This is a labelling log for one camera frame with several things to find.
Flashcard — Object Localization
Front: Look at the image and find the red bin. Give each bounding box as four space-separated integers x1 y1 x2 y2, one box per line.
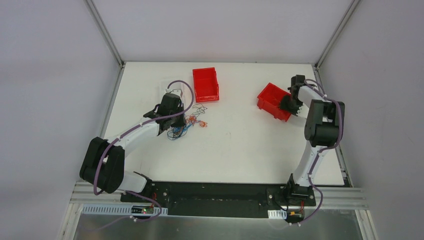
192 67 220 103
256 82 291 122

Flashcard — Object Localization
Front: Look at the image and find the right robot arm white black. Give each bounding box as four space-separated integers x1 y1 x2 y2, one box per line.
280 75 346 205

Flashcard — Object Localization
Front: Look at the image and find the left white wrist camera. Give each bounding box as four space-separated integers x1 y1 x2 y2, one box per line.
164 88 183 98

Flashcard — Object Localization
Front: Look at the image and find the coloured wire bundle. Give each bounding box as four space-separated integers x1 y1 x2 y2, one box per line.
165 103 209 141

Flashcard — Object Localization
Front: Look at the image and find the clear plastic bin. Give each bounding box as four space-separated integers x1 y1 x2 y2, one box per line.
156 77 188 102

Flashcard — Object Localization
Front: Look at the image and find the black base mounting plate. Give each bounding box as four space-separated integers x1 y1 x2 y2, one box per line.
120 181 316 219

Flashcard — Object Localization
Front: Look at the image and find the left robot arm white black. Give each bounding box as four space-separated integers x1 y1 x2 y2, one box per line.
79 93 184 203

